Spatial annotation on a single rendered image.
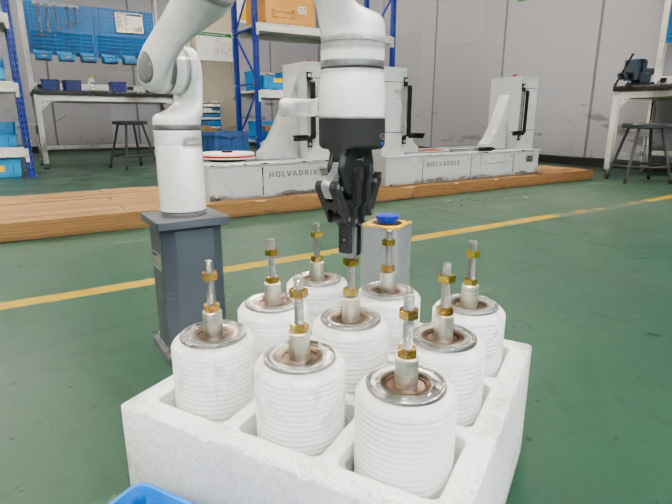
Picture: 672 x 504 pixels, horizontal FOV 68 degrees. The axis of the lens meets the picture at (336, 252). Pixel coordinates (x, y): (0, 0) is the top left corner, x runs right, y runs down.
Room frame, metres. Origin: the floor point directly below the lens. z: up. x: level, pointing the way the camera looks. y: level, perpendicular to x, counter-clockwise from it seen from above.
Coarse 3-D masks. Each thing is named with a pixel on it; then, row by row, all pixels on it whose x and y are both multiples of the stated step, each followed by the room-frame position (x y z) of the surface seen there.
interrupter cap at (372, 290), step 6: (372, 282) 0.72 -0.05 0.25; (378, 282) 0.72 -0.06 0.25; (396, 282) 0.72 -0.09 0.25; (366, 288) 0.69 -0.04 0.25; (372, 288) 0.69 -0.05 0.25; (378, 288) 0.70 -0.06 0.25; (396, 288) 0.70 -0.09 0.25; (402, 288) 0.69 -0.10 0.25; (408, 288) 0.69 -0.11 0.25; (366, 294) 0.67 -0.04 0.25; (372, 294) 0.67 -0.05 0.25; (378, 294) 0.66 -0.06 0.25; (384, 294) 0.67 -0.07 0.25; (390, 294) 0.67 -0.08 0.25; (396, 294) 0.67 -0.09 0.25; (402, 294) 0.67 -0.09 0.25; (390, 300) 0.65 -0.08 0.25
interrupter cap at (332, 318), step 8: (328, 312) 0.60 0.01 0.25; (336, 312) 0.60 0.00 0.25; (360, 312) 0.60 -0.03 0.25; (368, 312) 0.60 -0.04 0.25; (376, 312) 0.60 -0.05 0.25; (320, 320) 0.58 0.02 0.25; (328, 320) 0.57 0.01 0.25; (336, 320) 0.57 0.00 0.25; (360, 320) 0.58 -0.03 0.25; (368, 320) 0.57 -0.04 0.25; (376, 320) 0.57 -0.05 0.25; (336, 328) 0.55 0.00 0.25; (344, 328) 0.55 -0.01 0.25; (352, 328) 0.55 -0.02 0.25; (360, 328) 0.55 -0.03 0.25; (368, 328) 0.55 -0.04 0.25
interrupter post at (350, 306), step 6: (342, 300) 0.58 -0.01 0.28; (348, 300) 0.57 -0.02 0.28; (354, 300) 0.57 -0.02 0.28; (342, 306) 0.58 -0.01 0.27; (348, 306) 0.57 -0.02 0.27; (354, 306) 0.57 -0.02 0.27; (342, 312) 0.58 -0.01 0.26; (348, 312) 0.57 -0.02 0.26; (354, 312) 0.57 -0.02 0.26; (342, 318) 0.58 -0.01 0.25; (348, 318) 0.57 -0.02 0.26; (354, 318) 0.57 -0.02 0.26
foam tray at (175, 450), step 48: (144, 432) 0.49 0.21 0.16; (192, 432) 0.45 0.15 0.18; (240, 432) 0.45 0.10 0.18; (480, 432) 0.45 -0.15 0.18; (144, 480) 0.49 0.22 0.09; (192, 480) 0.45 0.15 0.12; (240, 480) 0.42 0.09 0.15; (288, 480) 0.40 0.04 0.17; (336, 480) 0.38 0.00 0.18; (480, 480) 0.38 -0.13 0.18
